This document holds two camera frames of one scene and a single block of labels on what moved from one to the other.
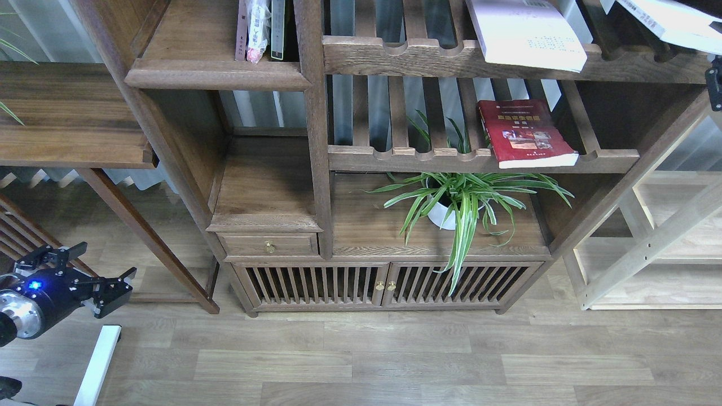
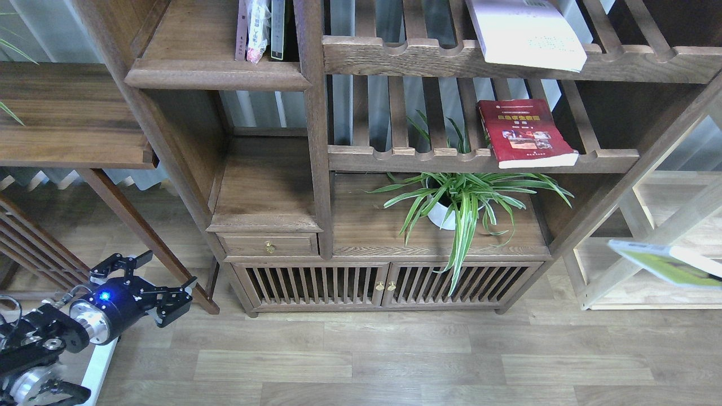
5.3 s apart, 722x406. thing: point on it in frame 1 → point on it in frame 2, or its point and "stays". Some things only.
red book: (527, 133) stays
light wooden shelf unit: (659, 247) stays
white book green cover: (676, 22) → (676, 264)
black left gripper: (29, 301) → (100, 319)
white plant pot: (441, 215) stays
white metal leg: (91, 388) stays
